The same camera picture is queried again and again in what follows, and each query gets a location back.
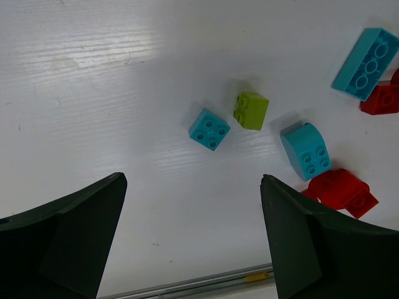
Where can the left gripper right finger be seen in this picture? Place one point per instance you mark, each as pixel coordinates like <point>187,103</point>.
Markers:
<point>318,252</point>

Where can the cyan curved lego brick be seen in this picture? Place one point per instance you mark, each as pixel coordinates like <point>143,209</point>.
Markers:
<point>306,151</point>

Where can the red sloped lego brick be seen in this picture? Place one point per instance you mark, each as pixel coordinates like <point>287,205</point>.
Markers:
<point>395,78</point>

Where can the small cyan square lego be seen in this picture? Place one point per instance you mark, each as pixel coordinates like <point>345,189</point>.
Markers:
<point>208,129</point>

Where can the small green lego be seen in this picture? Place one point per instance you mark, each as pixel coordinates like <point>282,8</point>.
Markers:
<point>250,110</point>

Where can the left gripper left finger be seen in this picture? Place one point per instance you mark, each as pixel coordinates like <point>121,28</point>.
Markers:
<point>60,249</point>

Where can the aluminium rail front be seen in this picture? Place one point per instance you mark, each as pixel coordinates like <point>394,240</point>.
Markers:
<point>216,284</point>

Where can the red arch lego brick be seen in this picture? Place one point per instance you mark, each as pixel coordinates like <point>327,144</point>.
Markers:
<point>340,189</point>

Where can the small red square lego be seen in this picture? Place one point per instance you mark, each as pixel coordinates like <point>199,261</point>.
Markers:
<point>382,101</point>

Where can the cyan long lego upturned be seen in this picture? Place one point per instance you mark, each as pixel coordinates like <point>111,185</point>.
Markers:
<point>366,63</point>

